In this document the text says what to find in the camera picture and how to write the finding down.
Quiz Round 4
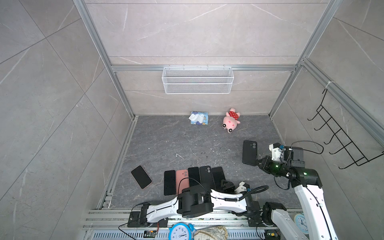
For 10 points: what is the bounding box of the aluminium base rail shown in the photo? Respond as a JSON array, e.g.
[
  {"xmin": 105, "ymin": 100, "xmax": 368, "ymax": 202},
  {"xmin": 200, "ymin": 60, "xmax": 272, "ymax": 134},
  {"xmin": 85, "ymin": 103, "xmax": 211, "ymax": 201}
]
[{"xmin": 80, "ymin": 209, "xmax": 334, "ymax": 240}]

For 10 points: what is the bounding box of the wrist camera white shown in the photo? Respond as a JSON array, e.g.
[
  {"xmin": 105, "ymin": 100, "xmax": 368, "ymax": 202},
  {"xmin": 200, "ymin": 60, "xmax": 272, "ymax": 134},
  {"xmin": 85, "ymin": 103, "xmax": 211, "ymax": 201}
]
[
  {"xmin": 269, "ymin": 143, "xmax": 285, "ymax": 162},
  {"xmin": 235, "ymin": 182, "xmax": 251, "ymax": 194}
]

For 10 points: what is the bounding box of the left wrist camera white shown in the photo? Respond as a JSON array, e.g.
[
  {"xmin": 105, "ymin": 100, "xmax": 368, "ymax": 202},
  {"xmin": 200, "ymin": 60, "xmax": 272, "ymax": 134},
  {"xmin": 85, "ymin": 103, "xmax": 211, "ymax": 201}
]
[{"xmin": 235, "ymin": 182, "xmax": 251, "ymax": 194}]

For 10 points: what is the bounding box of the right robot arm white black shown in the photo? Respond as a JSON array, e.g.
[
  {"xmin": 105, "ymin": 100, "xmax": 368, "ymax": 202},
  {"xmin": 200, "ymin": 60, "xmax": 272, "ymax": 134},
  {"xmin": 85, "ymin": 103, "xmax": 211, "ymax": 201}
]
[{"xmin": 257, "ymin": 143, "xmax": 338, "ymax": 240}]

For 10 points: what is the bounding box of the blue alarm clock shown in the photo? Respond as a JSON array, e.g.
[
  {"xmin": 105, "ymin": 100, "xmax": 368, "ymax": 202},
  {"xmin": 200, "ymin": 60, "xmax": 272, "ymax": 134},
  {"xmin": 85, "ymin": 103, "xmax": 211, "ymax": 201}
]
[{"xmin": 169, "ymin": 223, "xmax": 196, "ymax": 240}]

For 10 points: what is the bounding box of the white wire wall basket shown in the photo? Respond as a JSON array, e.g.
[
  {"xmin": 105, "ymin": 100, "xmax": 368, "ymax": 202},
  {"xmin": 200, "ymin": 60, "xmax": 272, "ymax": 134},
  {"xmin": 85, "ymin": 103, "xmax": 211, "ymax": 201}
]
[{"xmin": 162, "ymin": 67, "xmax": 234, "ymax": 95}]

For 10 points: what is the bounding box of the pink pig plush toy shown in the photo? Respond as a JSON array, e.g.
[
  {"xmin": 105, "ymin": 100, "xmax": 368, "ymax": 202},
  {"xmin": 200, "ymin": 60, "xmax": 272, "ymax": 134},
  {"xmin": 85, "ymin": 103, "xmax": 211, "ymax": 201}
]
[{"xmin": 222, "ymin": 108, "xmax": 241, "ymax": 133}]

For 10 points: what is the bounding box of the white alarm clock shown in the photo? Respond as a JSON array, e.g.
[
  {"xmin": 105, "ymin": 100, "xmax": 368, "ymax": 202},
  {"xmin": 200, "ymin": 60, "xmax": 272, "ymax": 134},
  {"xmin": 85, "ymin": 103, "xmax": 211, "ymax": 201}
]
[{"xmin": 294, "ymin": 214, "xmax": 309, "ymax": 235}]

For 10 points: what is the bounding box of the black phone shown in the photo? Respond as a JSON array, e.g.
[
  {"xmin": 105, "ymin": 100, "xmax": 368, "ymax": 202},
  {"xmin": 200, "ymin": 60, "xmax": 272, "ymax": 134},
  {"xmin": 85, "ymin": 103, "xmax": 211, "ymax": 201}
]
[
  {"xmin": 212, "ymin": 167, "xmax": 226, "ymax": 191},
  {"xmin": 188, "ymin": 167, "xmax": 201, "ymax": 187}
]

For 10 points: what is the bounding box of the black phone case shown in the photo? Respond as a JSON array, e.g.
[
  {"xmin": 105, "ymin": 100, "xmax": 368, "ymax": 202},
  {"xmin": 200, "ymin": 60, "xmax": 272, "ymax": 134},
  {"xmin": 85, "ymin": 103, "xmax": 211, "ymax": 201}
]
[{"xmin": 199, "ymin": 166, "xmax": 216, "ymax": 190}]

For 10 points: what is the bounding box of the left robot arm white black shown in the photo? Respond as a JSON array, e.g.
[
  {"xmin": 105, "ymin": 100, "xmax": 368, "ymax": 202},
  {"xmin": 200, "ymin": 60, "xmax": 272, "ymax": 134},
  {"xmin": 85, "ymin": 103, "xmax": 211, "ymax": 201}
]
[{"xmin": 123, "ymin": 184, "xmax": 269, "ymax": 228}]

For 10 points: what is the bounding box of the small phone pink case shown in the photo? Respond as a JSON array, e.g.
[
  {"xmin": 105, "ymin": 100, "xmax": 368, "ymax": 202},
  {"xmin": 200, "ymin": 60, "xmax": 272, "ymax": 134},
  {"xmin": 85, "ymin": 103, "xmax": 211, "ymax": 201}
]
[{"xmin": 131, "ymin": 165, "xmax": 153, "ymax": 190}]

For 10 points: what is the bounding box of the black wire hook rack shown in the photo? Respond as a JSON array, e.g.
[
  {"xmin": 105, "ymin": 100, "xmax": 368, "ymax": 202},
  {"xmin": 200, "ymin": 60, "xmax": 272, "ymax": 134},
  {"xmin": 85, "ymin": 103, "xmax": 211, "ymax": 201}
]
[{"xmin": 307, "ymin": 89, "xmax": 384, "ymax": 170}]

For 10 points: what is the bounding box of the woven basket object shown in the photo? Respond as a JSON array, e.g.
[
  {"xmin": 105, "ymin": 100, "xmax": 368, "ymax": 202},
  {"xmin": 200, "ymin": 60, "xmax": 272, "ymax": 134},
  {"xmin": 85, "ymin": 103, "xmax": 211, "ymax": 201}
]
[{"xmin": 194, "ymin": 226, "xmax": 229, "ymax": 240}]

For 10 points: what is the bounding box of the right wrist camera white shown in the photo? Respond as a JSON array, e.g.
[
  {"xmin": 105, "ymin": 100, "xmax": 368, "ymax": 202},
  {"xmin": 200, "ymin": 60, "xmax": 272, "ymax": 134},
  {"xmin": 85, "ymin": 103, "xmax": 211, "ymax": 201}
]
[{"xmin": 269, "ymin": 143, "xmax": 285, "ymax": 162}]

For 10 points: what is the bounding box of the blue tissue packet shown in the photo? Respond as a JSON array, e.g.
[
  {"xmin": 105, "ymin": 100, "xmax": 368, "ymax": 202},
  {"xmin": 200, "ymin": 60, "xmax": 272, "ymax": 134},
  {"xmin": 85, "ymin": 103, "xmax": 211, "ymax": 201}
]
[{"xmin": 189, "ymin": 112, "xmax": 209, "ymax": 125}]

